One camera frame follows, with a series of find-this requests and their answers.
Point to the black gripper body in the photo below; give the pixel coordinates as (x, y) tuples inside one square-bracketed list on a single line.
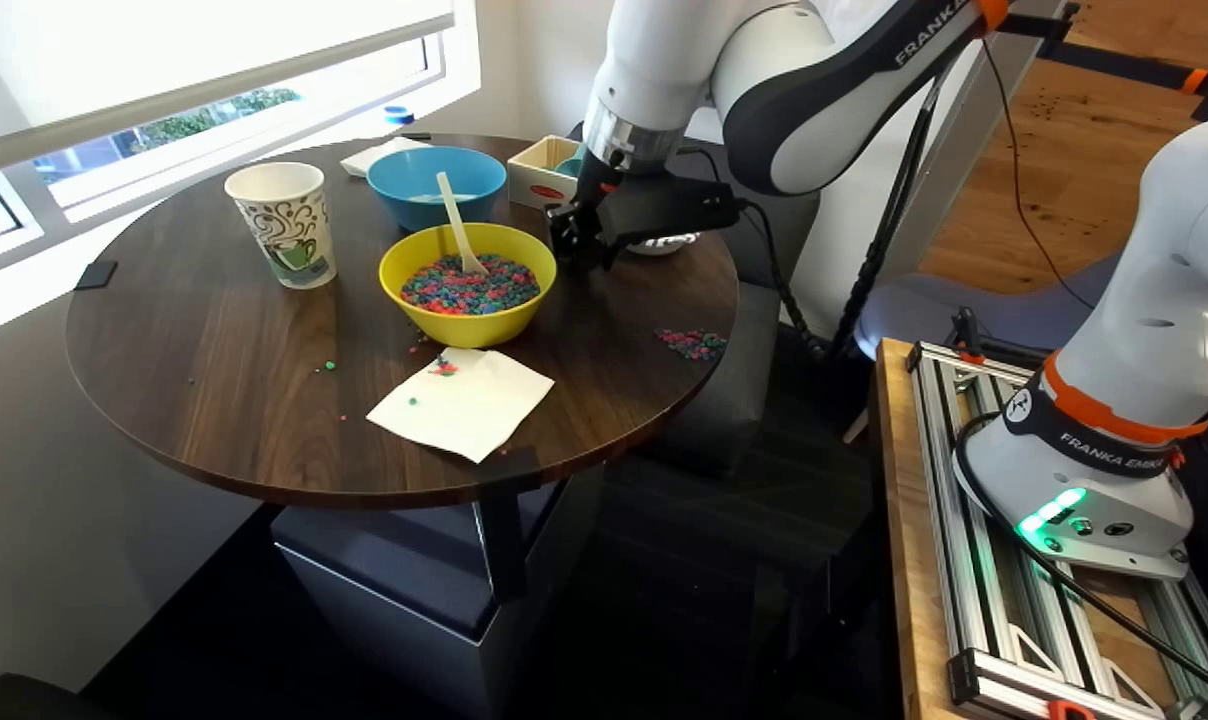
[(617, 211)]

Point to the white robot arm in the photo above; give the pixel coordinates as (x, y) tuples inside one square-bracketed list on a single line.
[(795, 105)]

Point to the white wooden box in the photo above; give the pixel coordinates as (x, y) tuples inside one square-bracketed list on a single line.
[(545, 168)]

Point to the white plastic spoon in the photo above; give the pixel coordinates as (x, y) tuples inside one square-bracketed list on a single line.
[(469, 262)]

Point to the scattered colourful sprinkles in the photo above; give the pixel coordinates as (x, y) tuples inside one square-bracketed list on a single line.
[(693, 346)]

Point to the yellow bowl of candy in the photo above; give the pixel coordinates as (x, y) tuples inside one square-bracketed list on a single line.
[(469, 310)]

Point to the blue bowl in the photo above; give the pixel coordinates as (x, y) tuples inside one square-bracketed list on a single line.
[(404, 181)]

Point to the folded white cloth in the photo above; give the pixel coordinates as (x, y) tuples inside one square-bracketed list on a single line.
[(365, 158)]

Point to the white paper napkin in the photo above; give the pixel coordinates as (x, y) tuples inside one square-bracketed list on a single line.
[(463, 403)]

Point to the round dark wooden table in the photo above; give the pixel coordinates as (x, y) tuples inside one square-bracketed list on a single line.
[(211, 366)]

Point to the grey seat cushion right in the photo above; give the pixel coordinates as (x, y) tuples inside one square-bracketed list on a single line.
[(1018, 326)]

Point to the patterned paper cup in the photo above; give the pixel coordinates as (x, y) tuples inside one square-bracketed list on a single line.
[(284, 214)]

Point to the wooden robot mounting cart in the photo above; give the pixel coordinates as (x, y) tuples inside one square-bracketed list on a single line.
[(909, 541)]

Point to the white roller window blind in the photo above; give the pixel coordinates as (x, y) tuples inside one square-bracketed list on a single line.
[(74, 71)]

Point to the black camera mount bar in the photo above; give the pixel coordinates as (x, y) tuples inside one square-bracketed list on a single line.
[(1162, 75)]

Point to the aluminium frame rails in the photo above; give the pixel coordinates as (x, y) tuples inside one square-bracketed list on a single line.
[(1031, 636)]

